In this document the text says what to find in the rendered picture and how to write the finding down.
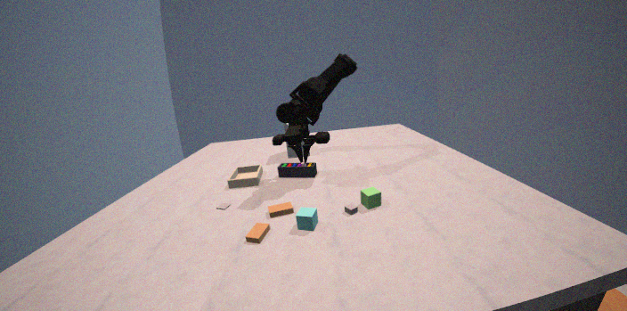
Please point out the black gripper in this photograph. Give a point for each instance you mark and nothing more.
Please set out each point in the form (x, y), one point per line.
(319, 137)

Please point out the orange rectangular block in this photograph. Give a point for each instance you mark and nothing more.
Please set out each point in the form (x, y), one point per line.
(281, 209)
(258, 233)

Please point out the teal cube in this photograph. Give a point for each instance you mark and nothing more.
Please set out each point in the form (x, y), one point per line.
(307, 219)

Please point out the green cube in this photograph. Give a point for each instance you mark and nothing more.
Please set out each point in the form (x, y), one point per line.
(370, 197)

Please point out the beige shallow tray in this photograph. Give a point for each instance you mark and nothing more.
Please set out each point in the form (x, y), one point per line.
(245, 176)

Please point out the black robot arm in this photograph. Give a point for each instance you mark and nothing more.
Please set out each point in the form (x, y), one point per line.
(312, 95)

